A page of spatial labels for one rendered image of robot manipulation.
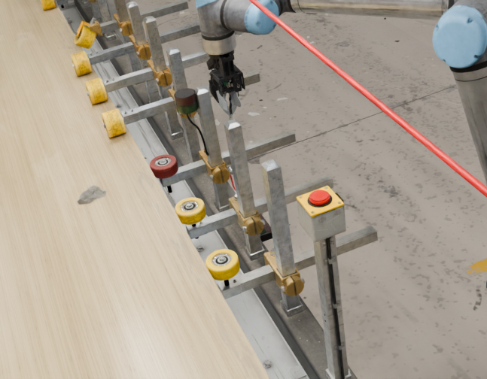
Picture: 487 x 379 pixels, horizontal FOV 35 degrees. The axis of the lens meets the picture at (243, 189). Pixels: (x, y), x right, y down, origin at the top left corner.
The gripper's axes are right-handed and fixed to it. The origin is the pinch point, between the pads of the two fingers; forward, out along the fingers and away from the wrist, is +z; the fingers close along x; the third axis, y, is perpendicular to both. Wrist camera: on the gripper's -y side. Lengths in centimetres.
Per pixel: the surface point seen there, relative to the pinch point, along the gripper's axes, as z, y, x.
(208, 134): 3.4, 4.3, -8.5
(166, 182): 16.9, 0.2, -22.9
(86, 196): 10.6, 3.3, -46.3
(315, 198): -22, 79, -9
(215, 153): 10.2, 4.3, -7.6
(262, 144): 15.3, 0.0, 8.3
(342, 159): 101, -95, 79
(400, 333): 101, 16, 44
